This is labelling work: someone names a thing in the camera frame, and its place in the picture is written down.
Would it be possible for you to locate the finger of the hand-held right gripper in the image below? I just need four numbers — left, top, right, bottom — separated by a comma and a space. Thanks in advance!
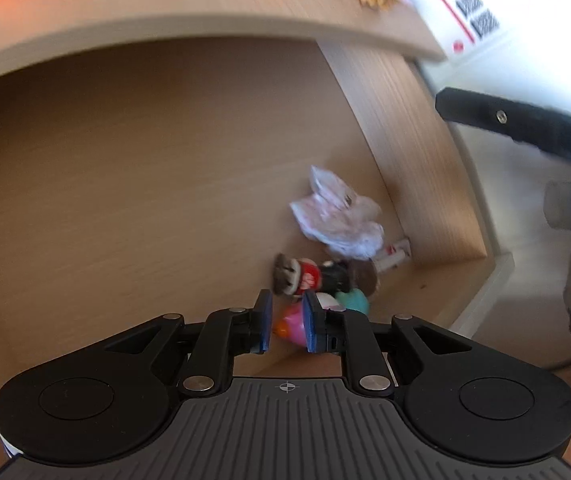
434, 86, 571, 162

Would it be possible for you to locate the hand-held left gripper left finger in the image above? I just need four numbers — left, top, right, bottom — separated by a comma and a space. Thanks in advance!
98, 289, 274, 397

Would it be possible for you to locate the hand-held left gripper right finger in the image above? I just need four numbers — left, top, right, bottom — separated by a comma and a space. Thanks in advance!
301, 290, 471, 397

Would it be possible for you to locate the pink round toy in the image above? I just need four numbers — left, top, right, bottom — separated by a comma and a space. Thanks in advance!
271, 301, 312, 347

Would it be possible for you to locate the teal round toy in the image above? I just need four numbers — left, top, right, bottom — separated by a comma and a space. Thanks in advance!
334, 287, 370, 317

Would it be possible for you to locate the brown figure toy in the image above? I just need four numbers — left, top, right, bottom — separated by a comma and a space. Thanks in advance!
272, 253, 381, 297

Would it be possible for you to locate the white red small packet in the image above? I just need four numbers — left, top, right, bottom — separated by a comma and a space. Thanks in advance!
371, 238, 412, 274

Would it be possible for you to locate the white wrapper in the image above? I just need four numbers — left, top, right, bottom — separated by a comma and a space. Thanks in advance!
289, 164, 385, 260

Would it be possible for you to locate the white red printed card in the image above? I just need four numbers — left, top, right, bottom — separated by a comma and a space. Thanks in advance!
394, 0, 571, 63

